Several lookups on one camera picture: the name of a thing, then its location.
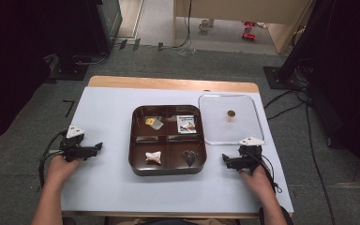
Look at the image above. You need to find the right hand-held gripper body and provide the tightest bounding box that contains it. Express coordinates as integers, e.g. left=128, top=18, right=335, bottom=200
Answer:
left=236, top=136, right=266, bottom=173

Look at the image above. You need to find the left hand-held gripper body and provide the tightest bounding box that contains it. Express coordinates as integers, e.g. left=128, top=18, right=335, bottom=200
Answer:
left=59, top=125, right=90, bottom=163

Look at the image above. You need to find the person's left hand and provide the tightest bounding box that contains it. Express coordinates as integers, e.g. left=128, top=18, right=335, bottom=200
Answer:
left=45, top=154, right=85, bottom=189

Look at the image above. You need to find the person's right hand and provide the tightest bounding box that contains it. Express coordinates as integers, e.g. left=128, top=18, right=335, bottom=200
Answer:
left=238, top=163, right=277, bottom=199

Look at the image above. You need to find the white table mat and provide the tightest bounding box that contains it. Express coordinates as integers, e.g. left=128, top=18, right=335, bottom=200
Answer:
left=60, top=86, right=295, bottom=217

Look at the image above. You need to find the clear tray lid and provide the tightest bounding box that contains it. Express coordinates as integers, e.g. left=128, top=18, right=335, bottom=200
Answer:
left=197, top=93, right=266, bottom=146

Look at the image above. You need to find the dark crumpled wrapper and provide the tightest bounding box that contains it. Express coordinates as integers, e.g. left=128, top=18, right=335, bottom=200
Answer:
left=182, top=149, right=200, bottom=167

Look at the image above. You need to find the white box with colourful print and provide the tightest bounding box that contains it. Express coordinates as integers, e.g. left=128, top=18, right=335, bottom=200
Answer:
left=175, top=114, right=198, bottom=135

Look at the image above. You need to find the crumpled white paper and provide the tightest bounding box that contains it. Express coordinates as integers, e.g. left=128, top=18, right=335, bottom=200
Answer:
left=144, top=150, right=163, bottom=165

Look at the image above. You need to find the yellow snack packet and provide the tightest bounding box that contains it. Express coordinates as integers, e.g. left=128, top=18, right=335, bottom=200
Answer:
left=144, top=116, right=165, bottom=131

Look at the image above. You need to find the brown divided tray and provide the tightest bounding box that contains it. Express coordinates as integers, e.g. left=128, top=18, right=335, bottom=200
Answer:
left=127, top=104, right=208, bottom=177

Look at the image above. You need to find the black stand base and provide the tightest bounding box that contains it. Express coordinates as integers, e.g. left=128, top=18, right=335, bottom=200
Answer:
left=48, top=54, right=90, bottom=82

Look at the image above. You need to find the person's clothing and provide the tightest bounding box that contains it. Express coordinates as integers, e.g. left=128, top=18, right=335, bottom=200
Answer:
left=127, top=217, right=233, bottom=225

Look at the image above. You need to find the black metal stand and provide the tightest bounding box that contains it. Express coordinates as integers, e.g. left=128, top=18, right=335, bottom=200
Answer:
left=262, top=0, right=329, bottom=92

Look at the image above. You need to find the black cabinet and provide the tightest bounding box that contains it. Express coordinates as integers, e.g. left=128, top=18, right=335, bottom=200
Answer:
left=85, top=0, right=124, bottom=56

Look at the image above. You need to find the white cup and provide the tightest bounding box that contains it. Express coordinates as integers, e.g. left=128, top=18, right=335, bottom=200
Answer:
left=198, top=19, right=216, bottom=33

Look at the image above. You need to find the light wooden desk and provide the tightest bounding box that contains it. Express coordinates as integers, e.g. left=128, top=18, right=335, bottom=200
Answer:
left=172, top=0, right=314, bottom=55

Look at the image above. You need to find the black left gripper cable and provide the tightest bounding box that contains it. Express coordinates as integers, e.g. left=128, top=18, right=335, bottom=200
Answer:
left=37, top=130, right=68, bottom=189

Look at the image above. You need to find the black floor cable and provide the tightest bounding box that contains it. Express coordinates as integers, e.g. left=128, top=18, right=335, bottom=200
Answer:
left=263, top=87, right=337, bottom=225

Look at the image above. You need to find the black hanging cable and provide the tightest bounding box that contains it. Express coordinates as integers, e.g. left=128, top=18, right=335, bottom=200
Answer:
left=172, top=0, right=193, bottom=50

